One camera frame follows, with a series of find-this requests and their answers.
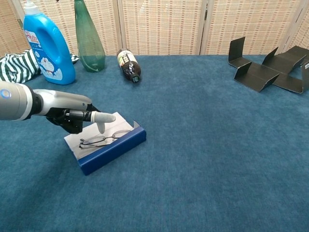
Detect green transparent spray bottle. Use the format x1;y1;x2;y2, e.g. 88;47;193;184
73;0;106;73

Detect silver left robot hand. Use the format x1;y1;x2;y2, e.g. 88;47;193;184
31;88;116;134

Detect green white striped cloth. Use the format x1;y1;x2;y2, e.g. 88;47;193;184
0;49;80;85

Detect brown plastic drink bottle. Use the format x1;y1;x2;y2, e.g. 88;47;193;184
116;49;142;84

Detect blue folding glasses case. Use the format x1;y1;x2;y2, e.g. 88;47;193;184
64;111;147;176

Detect black unfolded cardboard box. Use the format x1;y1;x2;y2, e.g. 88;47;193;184
228;36;309;94

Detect blue carpet table cover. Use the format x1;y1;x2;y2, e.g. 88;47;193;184
0;55;309;232

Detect thin-framed eyeglasses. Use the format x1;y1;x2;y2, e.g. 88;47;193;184
79;130;132;150

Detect blue laundry detergent bottle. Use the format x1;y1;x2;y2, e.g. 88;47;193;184
23;0;76;86

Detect woven bamboo folding screen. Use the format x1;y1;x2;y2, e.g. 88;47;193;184
0;0;309;58

